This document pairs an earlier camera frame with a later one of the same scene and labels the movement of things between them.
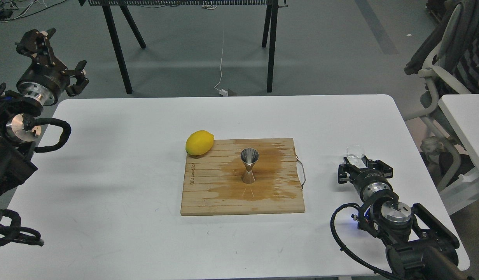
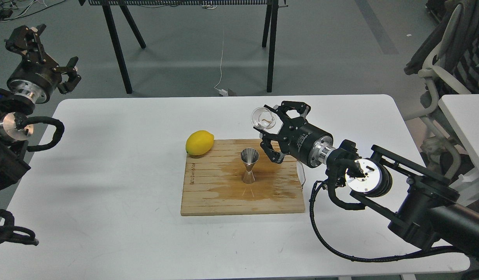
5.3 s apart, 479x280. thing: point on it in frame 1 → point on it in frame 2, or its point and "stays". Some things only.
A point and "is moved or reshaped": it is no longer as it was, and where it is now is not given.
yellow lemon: x=199 y=142 stays
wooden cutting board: x=212 y=181 stays
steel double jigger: x=249 y=156 stays
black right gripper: x=368 y=181 → x=306 y=142
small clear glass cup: x=354 y=153 is moved or reshaped
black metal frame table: x=269 y=33 stays
